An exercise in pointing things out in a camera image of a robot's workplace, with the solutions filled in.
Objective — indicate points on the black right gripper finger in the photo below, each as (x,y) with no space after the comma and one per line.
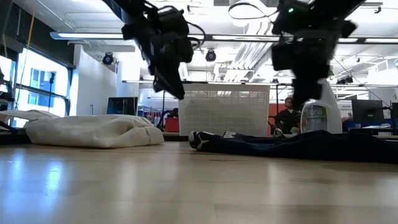
(299,91)
(315,90)

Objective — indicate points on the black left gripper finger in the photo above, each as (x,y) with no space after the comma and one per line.
(177,84)
(161,82)

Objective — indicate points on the black briefs white printed waistband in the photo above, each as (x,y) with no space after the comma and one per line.
(295,146)

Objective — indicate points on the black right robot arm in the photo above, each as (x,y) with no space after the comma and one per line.
(335,7)

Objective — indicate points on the white plastic laundry basket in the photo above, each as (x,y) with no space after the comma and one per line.
(224,109)

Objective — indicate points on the white spray bottle green trigger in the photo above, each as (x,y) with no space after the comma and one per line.
(323,115)

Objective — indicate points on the person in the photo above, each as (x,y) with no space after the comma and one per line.
(174,113)
(287,118)

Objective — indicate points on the red fabric partition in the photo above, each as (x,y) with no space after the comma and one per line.
(275,109)

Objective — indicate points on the black ceiling track spotlight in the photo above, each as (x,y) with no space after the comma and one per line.
(345,80)

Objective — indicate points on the red plastic box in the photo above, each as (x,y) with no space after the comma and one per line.
(172,124)

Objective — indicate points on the black computer monitor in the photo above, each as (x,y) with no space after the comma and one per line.
(122,105)
(367,109)

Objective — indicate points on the long linear ceiling light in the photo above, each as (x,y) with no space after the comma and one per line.
(93,35)

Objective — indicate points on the dark ceiling fixture bar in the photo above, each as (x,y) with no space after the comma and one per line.
(373,3)

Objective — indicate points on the cream white garment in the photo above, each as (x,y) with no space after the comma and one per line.
(93,130)

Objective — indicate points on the black slim light stand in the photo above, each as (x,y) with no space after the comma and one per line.
(51,90)

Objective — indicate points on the black round ceiling camera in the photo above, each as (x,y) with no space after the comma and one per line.
(108,58)
(210,55)

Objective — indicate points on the silver ceiling ventilation duct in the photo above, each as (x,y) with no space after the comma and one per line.
(248,56)

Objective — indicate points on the black aluminium table frame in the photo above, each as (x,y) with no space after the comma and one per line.
(12,137)

